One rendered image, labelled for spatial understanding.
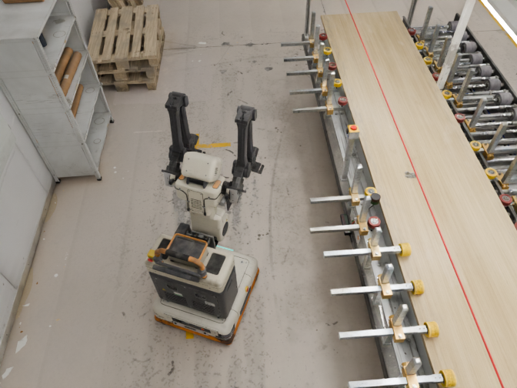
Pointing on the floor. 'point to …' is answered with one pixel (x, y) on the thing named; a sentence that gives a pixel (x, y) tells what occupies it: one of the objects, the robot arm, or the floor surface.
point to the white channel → (455, 42)
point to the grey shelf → (69, 164)
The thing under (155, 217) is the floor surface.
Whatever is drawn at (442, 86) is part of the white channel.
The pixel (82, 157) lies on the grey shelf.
